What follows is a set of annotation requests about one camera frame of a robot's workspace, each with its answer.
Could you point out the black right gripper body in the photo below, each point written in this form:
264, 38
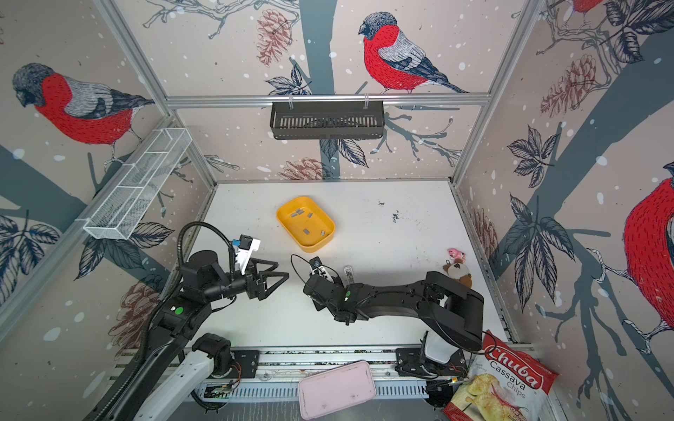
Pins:
317, 303

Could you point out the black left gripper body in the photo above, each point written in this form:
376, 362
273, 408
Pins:
253, 288

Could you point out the white mini stapler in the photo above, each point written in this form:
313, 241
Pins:
350, 275

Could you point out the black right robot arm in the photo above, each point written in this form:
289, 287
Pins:
447, 307

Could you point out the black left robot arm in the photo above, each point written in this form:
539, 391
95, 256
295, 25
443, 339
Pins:
175, 323

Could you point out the yellow plastic tray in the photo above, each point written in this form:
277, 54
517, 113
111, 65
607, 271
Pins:
292, 223

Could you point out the pink plastic lid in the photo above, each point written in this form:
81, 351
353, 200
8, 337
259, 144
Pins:
335, 390

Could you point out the red cassava chips bag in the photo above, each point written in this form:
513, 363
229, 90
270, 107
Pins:
503, 385

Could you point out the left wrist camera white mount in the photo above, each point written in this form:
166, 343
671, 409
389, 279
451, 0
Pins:
244, 248

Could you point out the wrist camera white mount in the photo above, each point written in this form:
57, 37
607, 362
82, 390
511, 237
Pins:
244, 248
318, 268

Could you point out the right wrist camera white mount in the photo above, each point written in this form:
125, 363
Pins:
318, 268

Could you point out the brown plush toy keychain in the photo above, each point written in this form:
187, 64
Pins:
456, 268

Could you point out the white mesh wall shelf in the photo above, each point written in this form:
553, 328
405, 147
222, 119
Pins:
123, 209

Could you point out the black hanging wire basket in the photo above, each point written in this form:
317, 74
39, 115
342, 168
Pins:
315, 120

